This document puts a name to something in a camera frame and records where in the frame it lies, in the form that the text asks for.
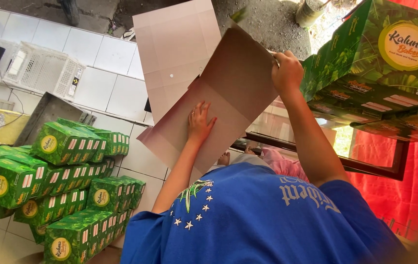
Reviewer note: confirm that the blue printed t-shirt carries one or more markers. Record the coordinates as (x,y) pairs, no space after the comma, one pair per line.
(253,223)

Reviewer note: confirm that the pile of small green boxes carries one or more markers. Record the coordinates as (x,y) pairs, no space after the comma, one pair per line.
(62,183)

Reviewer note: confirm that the black motorbike tyre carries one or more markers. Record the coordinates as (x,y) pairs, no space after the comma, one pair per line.
(70,10)

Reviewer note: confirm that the large green leaf-print box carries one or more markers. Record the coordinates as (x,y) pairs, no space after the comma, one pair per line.
(403,126)
(385,55)
(356,102)

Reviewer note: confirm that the person's left hand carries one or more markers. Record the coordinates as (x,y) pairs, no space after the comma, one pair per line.
(198,128)

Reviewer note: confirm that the person's right hand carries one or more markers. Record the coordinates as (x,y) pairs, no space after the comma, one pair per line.
(288,73)

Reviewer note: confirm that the person's bare foot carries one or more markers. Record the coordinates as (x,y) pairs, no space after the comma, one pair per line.
(224,159)

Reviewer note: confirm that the grey metal tray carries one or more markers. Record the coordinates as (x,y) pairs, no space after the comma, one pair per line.
(47,113)

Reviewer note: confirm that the white sandal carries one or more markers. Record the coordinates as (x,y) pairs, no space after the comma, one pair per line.
(129,34)

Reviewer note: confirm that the person's right fingers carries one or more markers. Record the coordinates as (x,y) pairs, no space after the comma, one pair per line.
(279,57)

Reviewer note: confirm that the grey concrete pot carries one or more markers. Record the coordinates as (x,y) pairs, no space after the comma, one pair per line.
(309,13)

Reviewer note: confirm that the red cloth curtain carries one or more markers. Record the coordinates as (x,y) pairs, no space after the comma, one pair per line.
(414,183)

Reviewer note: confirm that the dark-framed glass display case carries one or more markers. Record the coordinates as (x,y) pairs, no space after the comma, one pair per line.
(374,161)

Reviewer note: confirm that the brown cardboard box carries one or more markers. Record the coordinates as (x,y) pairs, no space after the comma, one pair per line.
(227,95)

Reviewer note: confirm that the pink trousers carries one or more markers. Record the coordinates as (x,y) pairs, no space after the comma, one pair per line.
(286,167)

